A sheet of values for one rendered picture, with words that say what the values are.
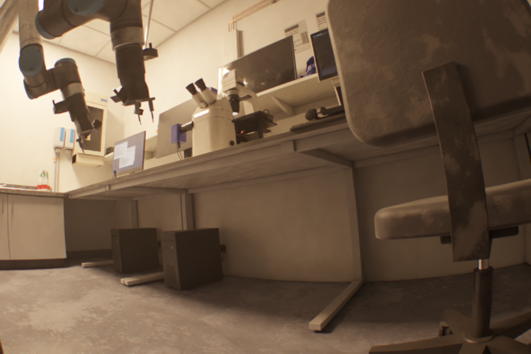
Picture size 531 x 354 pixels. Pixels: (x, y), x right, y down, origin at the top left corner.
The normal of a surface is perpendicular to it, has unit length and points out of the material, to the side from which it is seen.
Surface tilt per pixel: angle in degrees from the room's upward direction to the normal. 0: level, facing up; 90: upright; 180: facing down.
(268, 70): 86
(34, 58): 94
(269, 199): 90
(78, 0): 114
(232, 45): 90
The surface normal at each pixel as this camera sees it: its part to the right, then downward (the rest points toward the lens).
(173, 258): -0.55, -0.12
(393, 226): -0.74, -0.07
